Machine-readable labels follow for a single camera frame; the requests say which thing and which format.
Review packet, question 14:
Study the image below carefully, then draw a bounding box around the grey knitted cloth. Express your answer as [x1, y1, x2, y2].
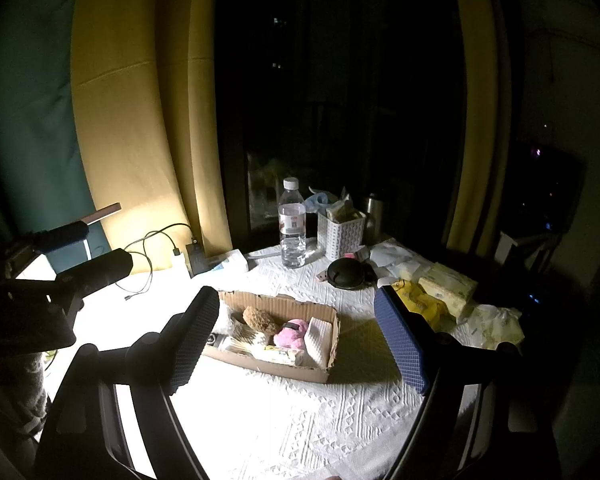
[228, 313, 271, 346]

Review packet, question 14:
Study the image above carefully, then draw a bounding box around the brown bear plush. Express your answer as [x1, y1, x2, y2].
[242, 306, 280, 336]

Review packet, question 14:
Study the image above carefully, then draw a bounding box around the white waffle towel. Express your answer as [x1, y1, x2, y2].
[304, 318, 332, 370]

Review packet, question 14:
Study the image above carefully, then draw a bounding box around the pink plush toy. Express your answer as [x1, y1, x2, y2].
[273, 318, 309, 351]

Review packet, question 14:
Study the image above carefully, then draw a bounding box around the yellow wipes pack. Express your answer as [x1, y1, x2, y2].
[391, 280, 455, 332]

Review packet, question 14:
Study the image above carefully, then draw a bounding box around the pale yellow tissue pack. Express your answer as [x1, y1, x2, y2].
[418, 262, 477, 318]

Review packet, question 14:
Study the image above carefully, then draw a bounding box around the white phone charger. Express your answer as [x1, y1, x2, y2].
[171, 248, 189, 280]

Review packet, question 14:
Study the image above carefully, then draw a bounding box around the clear plastic tissue bag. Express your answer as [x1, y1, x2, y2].
[454, 304, 524, 350]

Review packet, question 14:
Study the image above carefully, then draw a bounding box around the black power adapter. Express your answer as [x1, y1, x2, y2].
[186, 240, 209, 276]

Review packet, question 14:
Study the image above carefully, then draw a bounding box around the cardboard box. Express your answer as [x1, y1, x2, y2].
[204, 292, 340, 384]

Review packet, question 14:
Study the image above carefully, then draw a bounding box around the black round lid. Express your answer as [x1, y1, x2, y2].
[326, 258, 377, 290]

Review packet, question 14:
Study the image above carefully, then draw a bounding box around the white woven basket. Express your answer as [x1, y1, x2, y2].
[317, 212, 366, 260]

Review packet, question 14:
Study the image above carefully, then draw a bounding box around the metal thermos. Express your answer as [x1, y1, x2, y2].
[364, 194, 382, 245]

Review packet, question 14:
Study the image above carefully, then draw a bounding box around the clear water bottle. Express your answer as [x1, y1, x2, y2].
[278, 177, 306, 269]

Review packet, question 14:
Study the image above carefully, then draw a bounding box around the black charging cable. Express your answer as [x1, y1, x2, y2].
[113, 222, 194, 302]

